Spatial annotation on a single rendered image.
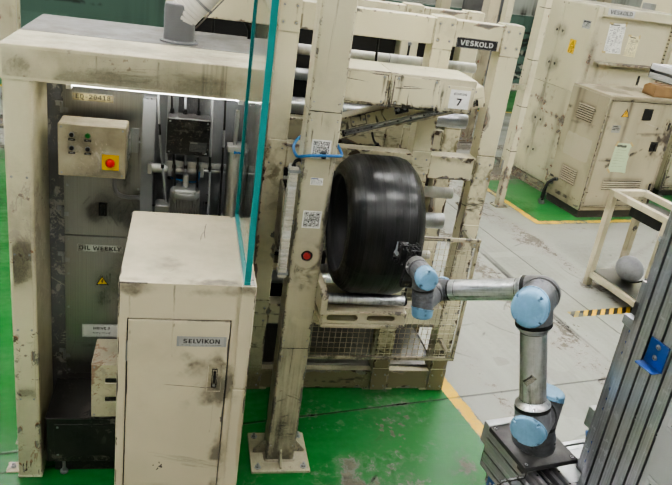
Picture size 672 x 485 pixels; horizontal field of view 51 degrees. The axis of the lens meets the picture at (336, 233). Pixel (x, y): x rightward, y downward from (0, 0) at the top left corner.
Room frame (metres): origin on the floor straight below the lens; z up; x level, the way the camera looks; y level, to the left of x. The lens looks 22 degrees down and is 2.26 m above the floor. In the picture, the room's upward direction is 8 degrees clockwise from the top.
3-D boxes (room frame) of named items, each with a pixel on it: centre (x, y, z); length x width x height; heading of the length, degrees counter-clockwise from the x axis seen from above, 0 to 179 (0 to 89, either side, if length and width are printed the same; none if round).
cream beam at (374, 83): (3.07, -0.18, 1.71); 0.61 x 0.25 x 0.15; 104
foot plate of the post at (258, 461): (2.68, 0.12, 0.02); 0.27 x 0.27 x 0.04; 14
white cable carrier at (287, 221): (2.63, 0.19, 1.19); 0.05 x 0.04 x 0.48; 14
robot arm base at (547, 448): (2.08, -0.80, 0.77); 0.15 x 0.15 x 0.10
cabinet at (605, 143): (7.20, -2.67, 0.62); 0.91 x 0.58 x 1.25; 114
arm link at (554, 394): (2.07, -0.79, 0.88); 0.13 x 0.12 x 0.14; 151
